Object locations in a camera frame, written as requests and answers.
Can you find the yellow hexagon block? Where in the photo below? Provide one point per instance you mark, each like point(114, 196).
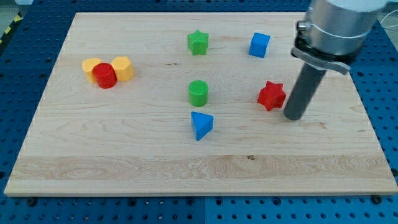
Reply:
point(123, 68)

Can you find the red cylinder block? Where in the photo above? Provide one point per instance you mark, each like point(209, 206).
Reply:
point(105, 75)

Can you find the red star block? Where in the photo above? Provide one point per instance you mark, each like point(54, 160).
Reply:
point(272, 96)

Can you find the blue triangle block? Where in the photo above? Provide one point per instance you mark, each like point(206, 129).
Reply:
point(202, 124)

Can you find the green cylinder block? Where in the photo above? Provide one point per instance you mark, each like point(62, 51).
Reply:
point(198, 93)

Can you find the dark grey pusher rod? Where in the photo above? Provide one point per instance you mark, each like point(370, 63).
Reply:
point(303, 91)

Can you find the blue cube block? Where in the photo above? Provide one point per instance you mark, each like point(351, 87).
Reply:
point(258, 45)

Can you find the green star block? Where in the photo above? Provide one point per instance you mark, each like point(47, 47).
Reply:
point(198, 42)

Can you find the wooden board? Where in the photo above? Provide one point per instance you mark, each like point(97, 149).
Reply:
point(137, 139)

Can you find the yellow rounded block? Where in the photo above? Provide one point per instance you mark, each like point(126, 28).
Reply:
point(88, 66)

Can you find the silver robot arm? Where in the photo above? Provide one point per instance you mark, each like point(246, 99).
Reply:
point(332, 33)

